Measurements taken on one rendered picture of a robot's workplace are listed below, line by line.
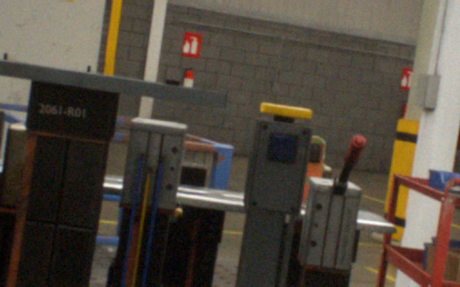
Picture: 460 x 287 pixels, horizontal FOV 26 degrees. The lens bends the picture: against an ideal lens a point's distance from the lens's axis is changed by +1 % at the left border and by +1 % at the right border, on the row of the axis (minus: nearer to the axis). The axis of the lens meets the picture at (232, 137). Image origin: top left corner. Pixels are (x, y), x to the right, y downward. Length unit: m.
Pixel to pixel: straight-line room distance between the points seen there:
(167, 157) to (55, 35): 8.37
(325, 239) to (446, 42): 4.19
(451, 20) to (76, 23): 5.02
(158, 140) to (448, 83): 4.24
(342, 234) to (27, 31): 8.38
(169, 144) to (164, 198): 0.07
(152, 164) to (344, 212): 0.27
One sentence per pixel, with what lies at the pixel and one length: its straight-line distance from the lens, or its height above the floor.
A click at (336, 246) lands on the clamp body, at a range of 1.38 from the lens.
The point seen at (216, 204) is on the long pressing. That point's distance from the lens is 1.47.
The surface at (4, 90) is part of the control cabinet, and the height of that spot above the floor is 0.82.
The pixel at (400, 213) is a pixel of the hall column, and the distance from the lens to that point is 8.70.
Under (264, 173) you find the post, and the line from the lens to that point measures 1.20.
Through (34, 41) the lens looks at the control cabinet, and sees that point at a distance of 9.66.
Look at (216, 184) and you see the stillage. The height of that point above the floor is 0.80.
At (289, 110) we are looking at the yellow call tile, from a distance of 1.20.
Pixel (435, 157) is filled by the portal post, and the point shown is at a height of 0.95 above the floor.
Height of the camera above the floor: 1.18
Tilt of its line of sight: 3 degrees down
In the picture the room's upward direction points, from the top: 8 degrees clockwise
